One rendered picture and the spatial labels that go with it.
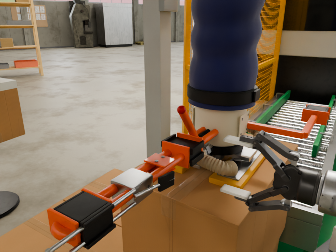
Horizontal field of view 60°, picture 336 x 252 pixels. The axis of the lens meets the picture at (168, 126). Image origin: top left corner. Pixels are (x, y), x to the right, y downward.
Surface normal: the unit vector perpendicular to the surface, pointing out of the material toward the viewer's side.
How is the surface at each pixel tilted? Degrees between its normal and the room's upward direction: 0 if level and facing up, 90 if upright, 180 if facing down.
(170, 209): 90
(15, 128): 90
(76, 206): 0
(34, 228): 0
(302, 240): 90
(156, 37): 90
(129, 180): 0
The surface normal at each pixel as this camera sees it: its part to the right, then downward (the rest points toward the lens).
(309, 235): -0.53, 0.29
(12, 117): 0.87, 0.17
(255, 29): 0.62, -0.02
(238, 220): 0.00, -0.94
